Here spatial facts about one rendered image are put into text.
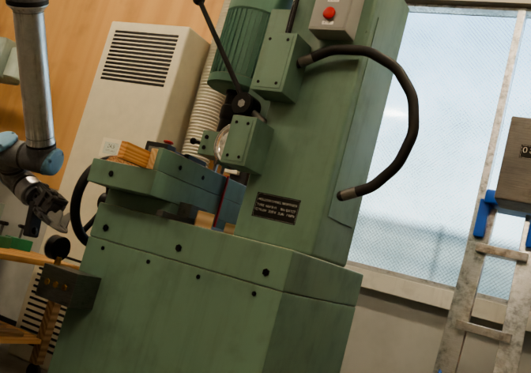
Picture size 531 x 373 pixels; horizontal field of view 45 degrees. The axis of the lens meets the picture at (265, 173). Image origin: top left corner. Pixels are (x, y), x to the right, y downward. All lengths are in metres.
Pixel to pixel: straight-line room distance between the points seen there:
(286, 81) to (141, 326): 0.66
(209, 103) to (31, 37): 1.42
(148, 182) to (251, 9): 0.58
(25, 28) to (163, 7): 1.96
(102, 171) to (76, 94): 2.41
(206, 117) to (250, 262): 1.86
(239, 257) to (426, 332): 1.51
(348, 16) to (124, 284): 0.82
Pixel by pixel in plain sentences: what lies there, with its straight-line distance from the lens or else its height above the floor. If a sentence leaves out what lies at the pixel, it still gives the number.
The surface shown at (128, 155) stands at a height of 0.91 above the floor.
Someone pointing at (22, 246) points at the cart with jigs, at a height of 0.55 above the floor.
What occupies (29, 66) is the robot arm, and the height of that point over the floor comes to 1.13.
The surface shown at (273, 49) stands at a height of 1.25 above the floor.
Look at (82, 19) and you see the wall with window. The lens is 4.21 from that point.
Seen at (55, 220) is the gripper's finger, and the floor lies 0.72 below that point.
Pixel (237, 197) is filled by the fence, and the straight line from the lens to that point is 1.80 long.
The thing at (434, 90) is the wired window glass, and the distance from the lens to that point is 3.08.
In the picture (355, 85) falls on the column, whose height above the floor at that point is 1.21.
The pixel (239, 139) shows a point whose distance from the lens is 1.50.
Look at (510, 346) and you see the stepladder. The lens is 2.03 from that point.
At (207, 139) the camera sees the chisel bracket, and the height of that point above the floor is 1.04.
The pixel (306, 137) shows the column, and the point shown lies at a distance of 1.53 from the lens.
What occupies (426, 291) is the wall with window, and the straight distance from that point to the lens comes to 2.75.
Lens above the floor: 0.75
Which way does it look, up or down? 8 degrees up
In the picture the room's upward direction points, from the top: 15 degrees clockwise
